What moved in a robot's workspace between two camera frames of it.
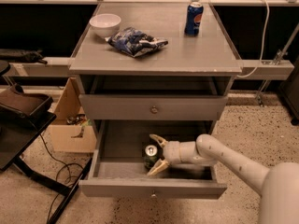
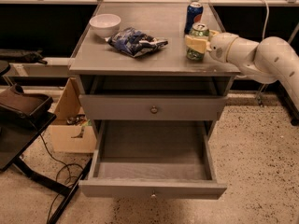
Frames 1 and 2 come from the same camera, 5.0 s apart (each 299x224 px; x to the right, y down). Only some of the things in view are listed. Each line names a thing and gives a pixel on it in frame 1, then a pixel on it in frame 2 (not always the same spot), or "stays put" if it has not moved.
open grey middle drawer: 118,169 stays put
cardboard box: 73,130 stays put
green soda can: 150,154 → 198,29
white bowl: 105,25 stays put
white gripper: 171,152 → 220,48
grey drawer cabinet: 149,69 stays put
